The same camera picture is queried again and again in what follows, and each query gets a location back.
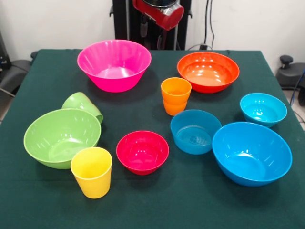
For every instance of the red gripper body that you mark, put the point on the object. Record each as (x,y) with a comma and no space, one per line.
(164,19)

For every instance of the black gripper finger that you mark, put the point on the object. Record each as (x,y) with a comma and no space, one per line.
(160,40)
(143,28)

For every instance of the large pink bowl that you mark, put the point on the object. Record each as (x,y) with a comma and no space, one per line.
(114,76)

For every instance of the orange cup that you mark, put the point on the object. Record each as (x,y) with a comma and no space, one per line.
(175,97)

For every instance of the green cup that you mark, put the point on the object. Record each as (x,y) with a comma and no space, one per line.
(81,102)

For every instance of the ribbed blue bowl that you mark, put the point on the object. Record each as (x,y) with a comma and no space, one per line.
(193,136)

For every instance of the green bowl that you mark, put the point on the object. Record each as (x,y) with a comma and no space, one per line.
(59,140)

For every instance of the large blue bowl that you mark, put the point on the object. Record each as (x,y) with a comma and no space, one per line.
(252,157)

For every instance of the orange-red bowl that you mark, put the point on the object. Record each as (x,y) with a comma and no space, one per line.
(208,74)

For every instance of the small red bowl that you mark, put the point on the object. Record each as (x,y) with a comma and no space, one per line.
(143,152)

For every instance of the small turquoise bowl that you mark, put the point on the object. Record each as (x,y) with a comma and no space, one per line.
(263,109)

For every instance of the dark equipment box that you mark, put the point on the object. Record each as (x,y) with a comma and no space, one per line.
(3,55)

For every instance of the yellow cup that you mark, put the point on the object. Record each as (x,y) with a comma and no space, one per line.
(91,181)

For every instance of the dark green table cloth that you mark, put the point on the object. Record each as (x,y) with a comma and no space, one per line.
(152,202)

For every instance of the black pedestal foot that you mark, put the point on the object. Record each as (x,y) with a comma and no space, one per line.
(16,71)
(290,74)

